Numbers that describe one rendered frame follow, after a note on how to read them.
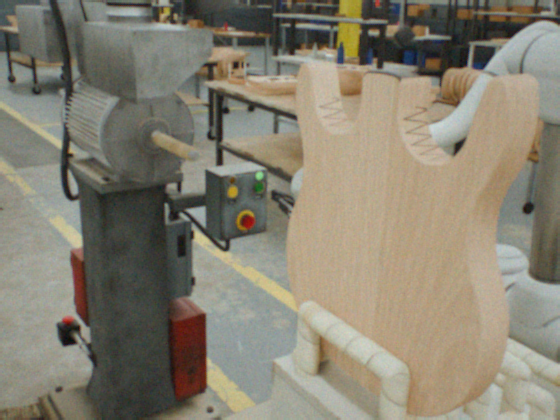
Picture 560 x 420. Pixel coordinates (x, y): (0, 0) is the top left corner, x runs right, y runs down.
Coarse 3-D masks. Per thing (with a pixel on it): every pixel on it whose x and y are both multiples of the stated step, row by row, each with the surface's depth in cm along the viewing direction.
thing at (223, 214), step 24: (216, 168) 181; (240, 168) 181; (264, 168) 182; (216, 192) 177; (240, 192) 178; (264, 192) 183; (192, 216) 191; (216, 216) 180; (240, 216) 181; (264, 216) 186; (216, 240) 189
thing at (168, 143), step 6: (156, 138) 154; (162, 138) 152; (168, 138) 151; (156, 144) 155; (162, 144) 152; (168, 144) 149; (174, 144) 147; (180, 144) 146; (168, 150) 150; (174, 150) 147; (180, 150) 144; (186, 150) 142; (180, 156) 145; (186, 156) 142
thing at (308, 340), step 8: (304, 328) 84; (304, 336) 85; (312, 336) 85; (304, 344) 85; (312, 344) 85; (304, 352) 85; (312, 352) 85; (304, 360) 86; (312, 360) 86; (296, 368) 88; (304, 368) 86; (312, 368) 86; (304, 376) 87; (312, 376) 87
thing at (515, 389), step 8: (512, 376) 87; (504, 384) 88; (512, 384) 87; (520, 384) 86; (528, 384) 87; (504, 392) 88; (512, 392) 87; (520, 392) 87; (504, 400) 88; (512, 400) 87; (520, 400) 87; (504, 408) 89; (512, 408) 88; (520, 408) 88
